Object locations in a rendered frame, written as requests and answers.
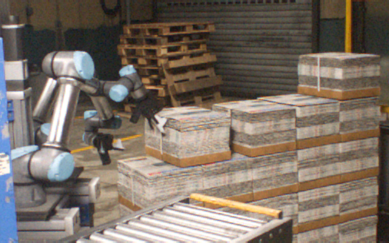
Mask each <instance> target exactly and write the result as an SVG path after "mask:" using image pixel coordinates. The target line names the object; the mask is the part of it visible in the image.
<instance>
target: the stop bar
mask: <svg viewBox="0 0 389 243"><path fill-rule="evenodd" d="M190 199H194V200H198V201H205V202H209V203H212V204H216V205H223V206H227V207H230V208H237V209H241V210H245V211H252V212H256V213H260V214H263V215H270V216H274V217H278V218H279V217H281V216H282V211H279V210H276V209H272V208H265V207H261V206H257V205H249V204H245V203H241V202H237V201H230V200H226V199H223V198H216V197H212V196H208V195H201V194H197V193H192V194H190Z"/></svg>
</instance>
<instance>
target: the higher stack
mask: <svg viewBox="0 0 389 243"><path fill-rule="evenodd" d="M379 64H380V56H379V55H369V54H358V53H354V54H353V53H346V52H328V53H318V54H309V55H299V63H298V67H299V68H298V70H299V71H298V84H299V85H300V86H305V87H311V88H318V91H320V88H322V89H327V90H333V91H339V92H345V91H352V90H359V89H366V88H380V87H379V86H380V84H381V79H380V77H381V76H380V73H379V70H380V65H379ZM302 95H306V94H302ZM309 96H314V97H319V98H327V97H321V96H316V95H309ZM327 99H332V100H337V101H339V102H340V105H339V106H340V107H339V109H340V111H339V113H338V114H339V117H340V118H339V119H338V121H339V123H340V124H339V134H349V133H354V132H360V131H367V130H373V129H378V128H379V124H380V123H379V117H380V106H379V105H380V102H379V97H377V96H373V95H372V96H366V97H360V98H349V99H343V100H341V99H336V98H327ZM337 143H339V151H338V152H339V154H338V162H339V163H340V173H339V175H347V174H351V173H355V172H359V171H367V170H371V169H376V168H377V167H378V162H379V161H378V146H377V143H378V138H377V137H375V136H371V137H367V138H359V139H354V140H350V141H339V142H337ZM337 184H339V185H340V188H339V190H340V191H339V192H340V193H339V215H346V214H350V213H353V212H357V211H362V210H365V209H369V208H375V207H376V206H377V196H376V195H378V191H377V190H378V185H377V176H374V177H366V178H359V179H355V180H351V181H344V182H338V183H337ZM336 224H337V226H338V228H337V229H338V230H337V231H338V234H339V235H338V236H339V238H338V239H339V242H338V243H377V242H376V234H375V233H376V225H377V216H376V215H370V216H367V217H363V218H359V219H355V220H351V221H343V222H339V223H336Z"/></svg>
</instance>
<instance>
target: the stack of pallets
mask: <svg viewBox="0 0 389 243"><path fill-rule="evenodd" d="M199 25H204V31H199V30H198V26H199ZM214 25H215V22H168V23H154V24H142V25H124V28H123V31H124V34H123V35H120V38H121V43H120V45H118V54H119V55H120V56H121V68H124V67H125V66H128V65H132V66H133V68H138V70H139V71H136V72H137V73H138V76H139V78H141V81H142V83H143V84H144V85H145V87H146V88H147V89H149V90H151V91H152V92H153V94H154V96H155V97H156V99H157V100H159V102H160V104H161V106H162V108H173V105H171V101H170V98H171V96H170V95H169V92H168V87H167V86H168V83H166V81H165V79H166V77H165V74H164V73H163V70H162V67H161V64H162V63H165V62H169V61H174V60H180V59H186V58H193V54H194V53H201V56H207V55H210V53H211V50H206V41H210V39H209V34H210V32H215V26H214ZM180 27H182V31H180ZM135 28H139V30H140V32H139V33H135ZM192 35H199V39H198V40H192ZM173 36H178V39H175V40H174V39H173ZM131 38H137V41H136V42H131ZM153 38H156V39H157V40H153ZM189 40H190V41H189ZM188 44H196V49H188ZM170 46H176V48H174V49H170ZM129 48H135V52H129V50H128V49H129ZM150 48H152V49H150ZM175 56H180V58H175ZM132 58H137V59H138V60H137V61H136V62H132V61H131V59H132ZM159 84H160V85H159ZM132 98H133V97H132V95H131V93H130V92H129V93H128V95H127V96H126V97H125V98H124V99H123V100H122V101H121V103H124V107H125V112H127V113H131V112H133V111H134V109H135V106H136V105H137V103H138V102H137V101H135V100H134V99H132ZM160 104H158V106H160ZM161 106H160V107H161Z"/></svg>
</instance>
